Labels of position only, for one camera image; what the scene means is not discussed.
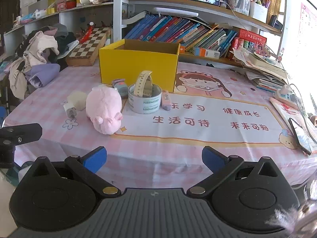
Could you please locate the stack of papers and booklets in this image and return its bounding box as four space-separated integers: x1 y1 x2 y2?
233 46 291 93

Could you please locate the wall poster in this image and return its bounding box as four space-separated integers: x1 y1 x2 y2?
298 2 317 62

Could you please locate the black case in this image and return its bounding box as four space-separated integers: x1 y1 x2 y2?
269 15 283 31

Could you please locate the white tape roll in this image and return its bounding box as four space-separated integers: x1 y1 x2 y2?
128 84 162 114

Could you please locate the long orange white carton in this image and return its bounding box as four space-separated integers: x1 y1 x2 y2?
192 47 221 59

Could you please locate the white power strip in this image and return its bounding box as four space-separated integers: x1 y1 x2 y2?
274 84 301 103

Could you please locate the white charger plug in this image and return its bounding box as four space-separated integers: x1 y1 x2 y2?
64 100 78 118

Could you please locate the yellow book set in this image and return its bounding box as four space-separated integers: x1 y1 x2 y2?
266 0 283 24

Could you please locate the pink checkered desktop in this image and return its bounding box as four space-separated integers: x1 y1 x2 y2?
2 59 317 199

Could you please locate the cream foam block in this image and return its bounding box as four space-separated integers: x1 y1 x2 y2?
67 91 88 111

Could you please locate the wooden chessboard box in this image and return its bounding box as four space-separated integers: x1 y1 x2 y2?
66 27 111 66

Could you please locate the white lamp bar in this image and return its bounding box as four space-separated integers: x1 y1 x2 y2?
152 7 199 18

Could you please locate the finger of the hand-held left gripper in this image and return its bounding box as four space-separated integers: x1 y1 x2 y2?
0 123 42 145

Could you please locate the white bookshelf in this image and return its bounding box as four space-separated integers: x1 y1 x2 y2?
4 0 289 66

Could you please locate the white storage bin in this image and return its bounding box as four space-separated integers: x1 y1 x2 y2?
249 1 268 23

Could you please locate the row of leaning colourful books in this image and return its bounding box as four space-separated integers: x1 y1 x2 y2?
124 14 238 57

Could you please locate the small grey pink toy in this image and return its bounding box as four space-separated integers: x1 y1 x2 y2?
112 79 127 97

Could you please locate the cream perforated strap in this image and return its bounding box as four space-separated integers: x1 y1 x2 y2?
135 71 153 97

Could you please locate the lilac fluffy sleeve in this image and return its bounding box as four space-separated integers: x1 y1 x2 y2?
265 171 317 235

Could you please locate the black smartphone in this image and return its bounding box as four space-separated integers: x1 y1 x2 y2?
288 118 313 155

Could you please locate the pink plush pig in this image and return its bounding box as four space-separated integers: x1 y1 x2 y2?
86 84 123 135

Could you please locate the yellow cardboard box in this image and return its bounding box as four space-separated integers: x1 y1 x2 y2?
99 39 180 93

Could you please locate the pink booklet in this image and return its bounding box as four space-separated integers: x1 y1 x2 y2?
269 97 317 154

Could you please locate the dark clothes pile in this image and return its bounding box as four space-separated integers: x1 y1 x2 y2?
47 23 80 65

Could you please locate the cream jacket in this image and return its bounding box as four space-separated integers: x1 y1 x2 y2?
9 31 60 100

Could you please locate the red tassel ornament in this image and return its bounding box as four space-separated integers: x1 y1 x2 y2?
79 22 96 44

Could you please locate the lilac garment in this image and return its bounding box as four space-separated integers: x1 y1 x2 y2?
25 64 60 88

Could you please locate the red book box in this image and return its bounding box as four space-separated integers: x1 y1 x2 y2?
231 28 267 52

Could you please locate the white pen holder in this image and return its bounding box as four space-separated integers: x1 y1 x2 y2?
234 0 250 15

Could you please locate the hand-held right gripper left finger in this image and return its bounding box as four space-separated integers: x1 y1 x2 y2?
22 147 122 196

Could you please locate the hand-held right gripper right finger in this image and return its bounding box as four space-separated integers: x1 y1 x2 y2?
186 146 289 196

